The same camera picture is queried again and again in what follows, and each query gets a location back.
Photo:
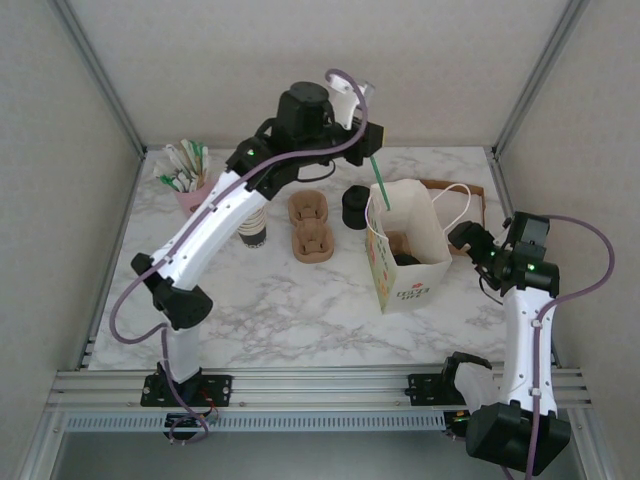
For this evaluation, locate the white wrapped straw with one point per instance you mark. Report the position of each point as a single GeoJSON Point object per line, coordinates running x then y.
{"type": "Point", "coordinates": [187, 150]}
{"type": "Point", "coordinates": [165, 169]}
{"type": "Point", "coordinates": [175, 155]}

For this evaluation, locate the wooden stirrer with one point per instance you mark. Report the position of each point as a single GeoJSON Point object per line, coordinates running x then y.
{"type": "Point", "coordinates": [194, 175]}

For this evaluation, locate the black lidded coffee cup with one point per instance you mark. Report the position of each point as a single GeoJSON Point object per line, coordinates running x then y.
{"type": "Point", "coordinates": [409, 260]}

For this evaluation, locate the aluminium side rail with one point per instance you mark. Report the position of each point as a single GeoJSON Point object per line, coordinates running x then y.
{"type": "Point", "coordinates": [120, 235]}
{"type": "Point", "coordinates": [505, 190]}

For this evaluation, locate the brown cardboard tray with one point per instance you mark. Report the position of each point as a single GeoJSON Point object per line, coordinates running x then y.
{"type": "Point", "coordinates": [435, 184]}

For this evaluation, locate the green straw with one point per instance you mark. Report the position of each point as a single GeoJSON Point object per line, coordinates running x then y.
{"type": "Point", "coordinates": [382, 185]}
{"type": "Point", "coordinates": [204, 152]}

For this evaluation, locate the stack of paper cups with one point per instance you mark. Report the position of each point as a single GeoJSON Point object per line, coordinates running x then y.
{"type": "Point", "coordinates": [255, 235]}

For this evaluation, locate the pink straw holder cup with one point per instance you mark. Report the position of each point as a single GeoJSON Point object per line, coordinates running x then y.
{"type": "Point", "coordinates": [190, 200]}

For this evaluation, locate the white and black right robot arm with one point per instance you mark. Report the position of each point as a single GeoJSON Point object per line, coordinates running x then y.
{"type": "Point", "coordinates": [525, 350]}

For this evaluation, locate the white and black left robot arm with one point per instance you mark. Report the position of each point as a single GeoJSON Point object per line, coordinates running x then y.
{"type": "Point", "coordinates": [215, 225]}

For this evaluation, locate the controller board with LED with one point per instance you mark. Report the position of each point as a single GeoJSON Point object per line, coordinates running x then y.
{"type": "Point", "coordinates": [185, 422]}
{"type": "Point", "coordinates": [457, 422]}

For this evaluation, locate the stack of black lids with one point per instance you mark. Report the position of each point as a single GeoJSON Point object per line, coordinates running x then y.
{"type": "Point", "coordinates": [356, 210]}

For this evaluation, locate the aluminium frame post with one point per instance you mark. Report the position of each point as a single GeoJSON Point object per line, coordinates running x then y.
{"type": "Point", "coordinates": [103, 75]}
{"type": "Point", "coordinates": [535, 75]}

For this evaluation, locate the white flower print paper bag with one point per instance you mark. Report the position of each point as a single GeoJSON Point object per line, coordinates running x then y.
{"type": "Point", "coordinates": [415, 290]}

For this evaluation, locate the aluminium front rail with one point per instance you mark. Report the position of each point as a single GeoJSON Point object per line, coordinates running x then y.
{"type": "Point", "coordinates": [320, 387]}

